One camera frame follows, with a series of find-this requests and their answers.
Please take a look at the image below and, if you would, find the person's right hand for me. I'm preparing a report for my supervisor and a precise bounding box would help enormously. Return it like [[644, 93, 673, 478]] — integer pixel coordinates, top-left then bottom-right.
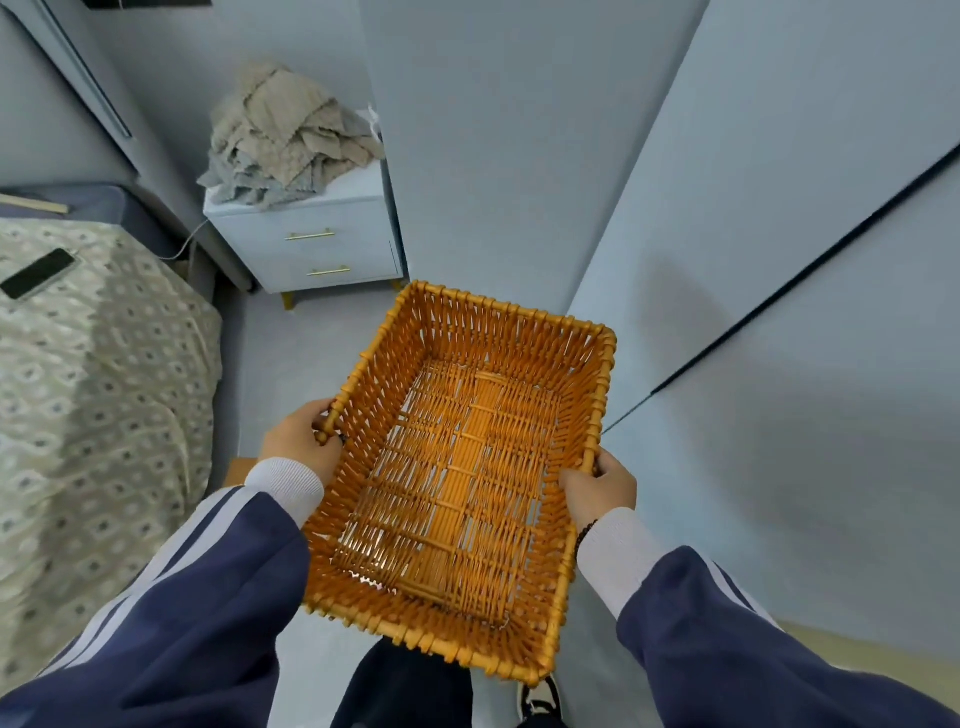
[[558, 447, 639, 535]]

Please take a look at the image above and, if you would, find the person's left hand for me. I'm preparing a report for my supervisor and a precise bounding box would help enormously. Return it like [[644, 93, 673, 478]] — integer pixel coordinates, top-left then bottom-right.
[[257, 397, 346, 489]]

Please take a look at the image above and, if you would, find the orange wicker basket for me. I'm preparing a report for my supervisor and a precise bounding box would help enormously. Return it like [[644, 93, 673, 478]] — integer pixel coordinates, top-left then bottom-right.
[[302, 280, 619, 688]]

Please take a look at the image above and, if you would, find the pile of beige grey towels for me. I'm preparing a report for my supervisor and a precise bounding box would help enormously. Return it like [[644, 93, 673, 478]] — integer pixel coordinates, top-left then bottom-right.
[[197, 61, 386, 211]]

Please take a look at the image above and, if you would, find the person's right forearm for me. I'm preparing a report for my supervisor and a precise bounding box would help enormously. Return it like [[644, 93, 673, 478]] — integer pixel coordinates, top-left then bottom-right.
[[575, 507, 960, 728]]

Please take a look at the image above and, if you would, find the person's left forearm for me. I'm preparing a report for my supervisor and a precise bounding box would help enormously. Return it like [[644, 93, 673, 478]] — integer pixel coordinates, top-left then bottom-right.
[[0, 457, 325, 728]]

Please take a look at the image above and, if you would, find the person's right shoe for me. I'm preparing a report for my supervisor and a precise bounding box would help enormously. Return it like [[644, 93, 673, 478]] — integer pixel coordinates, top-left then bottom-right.
[[517, 673, 564, 728]]

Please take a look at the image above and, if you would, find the patterned beige bedspread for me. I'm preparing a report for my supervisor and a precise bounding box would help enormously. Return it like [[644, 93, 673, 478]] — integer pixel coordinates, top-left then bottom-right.
[[0, 217, 225, 695]]

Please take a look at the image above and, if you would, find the white nightstand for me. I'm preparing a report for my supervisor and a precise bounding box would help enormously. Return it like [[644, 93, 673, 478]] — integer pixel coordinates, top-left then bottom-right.
[[202, 161, 410, 310]]

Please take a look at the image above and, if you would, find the pale grey wardrobe door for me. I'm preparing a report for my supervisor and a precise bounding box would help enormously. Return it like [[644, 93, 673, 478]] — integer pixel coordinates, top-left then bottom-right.
[[566, 0, 960, 669]]

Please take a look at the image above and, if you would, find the black phone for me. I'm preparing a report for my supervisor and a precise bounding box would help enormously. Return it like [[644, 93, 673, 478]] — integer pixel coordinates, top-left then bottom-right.
[[0, 247, 80, 303]]

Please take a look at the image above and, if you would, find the wooden stick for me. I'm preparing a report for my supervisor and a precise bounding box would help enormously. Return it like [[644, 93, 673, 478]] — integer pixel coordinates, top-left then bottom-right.
[[0, 192, 70, 217]]

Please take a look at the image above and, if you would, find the silver headboard trim strip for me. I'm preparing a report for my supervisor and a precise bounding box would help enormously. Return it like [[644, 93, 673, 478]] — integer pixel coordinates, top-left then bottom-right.
[[33, 0, 135, 142]]

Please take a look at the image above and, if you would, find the white charging cable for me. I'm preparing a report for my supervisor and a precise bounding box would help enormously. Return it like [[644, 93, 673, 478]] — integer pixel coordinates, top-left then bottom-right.
[[157, 217, 211, 264]]

